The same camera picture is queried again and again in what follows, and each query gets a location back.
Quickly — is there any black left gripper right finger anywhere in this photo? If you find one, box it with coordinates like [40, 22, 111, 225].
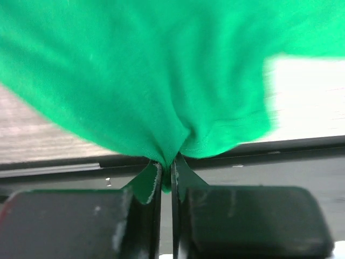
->
[171, 156, 334, 258]

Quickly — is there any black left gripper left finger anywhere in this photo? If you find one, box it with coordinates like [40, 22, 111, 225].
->
[1, 162, 162, 258]

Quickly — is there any green t shirt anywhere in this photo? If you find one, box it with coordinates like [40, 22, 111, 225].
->
[1, 1, 344, 193]

